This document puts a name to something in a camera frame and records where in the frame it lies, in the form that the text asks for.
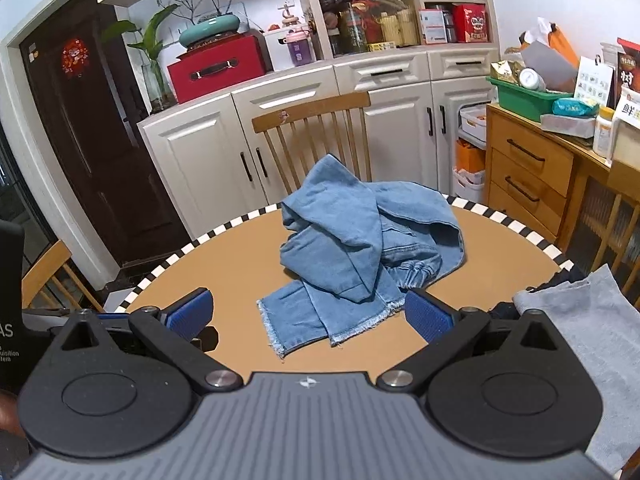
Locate white sideboard cabinet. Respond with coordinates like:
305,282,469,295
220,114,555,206
137,46,501,241

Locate purple bottle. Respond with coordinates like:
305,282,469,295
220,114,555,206
284,30,315,67

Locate red box with handle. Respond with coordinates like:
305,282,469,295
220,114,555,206
166,35,268,106

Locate white pill bottle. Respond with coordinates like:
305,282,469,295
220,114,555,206
592,106,616,158

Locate dark navy cloth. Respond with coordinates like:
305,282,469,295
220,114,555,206
487,265,587,321

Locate green plant in glass vase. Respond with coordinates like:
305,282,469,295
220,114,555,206
102,4,181,111

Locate white box with red label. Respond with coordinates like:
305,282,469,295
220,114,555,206
419,9,447,45

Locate teal planter with bare branches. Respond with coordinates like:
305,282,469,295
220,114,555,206
165,0,246,51

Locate teal wipes packet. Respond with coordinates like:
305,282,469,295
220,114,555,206
552,97,601,117

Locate white open shelf unit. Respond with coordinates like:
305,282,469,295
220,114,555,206
292,0,498,61

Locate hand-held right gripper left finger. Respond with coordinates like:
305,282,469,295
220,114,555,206
47,287,246,393

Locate red printed box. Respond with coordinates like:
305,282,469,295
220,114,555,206
452,4,490,43

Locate white storage cart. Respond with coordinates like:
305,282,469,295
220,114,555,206
452,105,488,206

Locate orange bag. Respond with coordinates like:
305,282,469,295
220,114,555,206
520,17,581,68

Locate dark brown door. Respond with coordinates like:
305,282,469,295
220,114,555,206
20,5,193,268

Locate white desk calendar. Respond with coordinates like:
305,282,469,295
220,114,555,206
573,55,615,106

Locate wooden spindle-back chair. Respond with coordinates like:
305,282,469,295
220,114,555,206
21,240,106,313
251,91,373,196

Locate green plastic bin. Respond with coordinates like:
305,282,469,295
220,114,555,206
486,76,576,123

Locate blue denim jeans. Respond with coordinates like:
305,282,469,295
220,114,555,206
256,154,467,358

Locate red door ornament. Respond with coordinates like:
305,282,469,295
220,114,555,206
61,37,90,78

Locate grey board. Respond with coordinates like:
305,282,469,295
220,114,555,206
520,40,578,93

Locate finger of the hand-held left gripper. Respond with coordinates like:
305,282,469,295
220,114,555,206
192,326,219,354

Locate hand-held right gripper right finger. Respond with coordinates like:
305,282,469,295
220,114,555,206
376,289,578,393

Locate dark brown printed bag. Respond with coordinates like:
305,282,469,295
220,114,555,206
616,37,640,93

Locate yellow packets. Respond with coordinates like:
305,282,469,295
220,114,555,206
376,11,421,47

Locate round brown striped-rim table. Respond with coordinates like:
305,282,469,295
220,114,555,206
102,192,576,376

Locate grey cloth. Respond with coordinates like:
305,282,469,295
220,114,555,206
512,264,640,480

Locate wooden drawer cabinet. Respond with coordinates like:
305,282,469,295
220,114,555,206
485,102,640,306

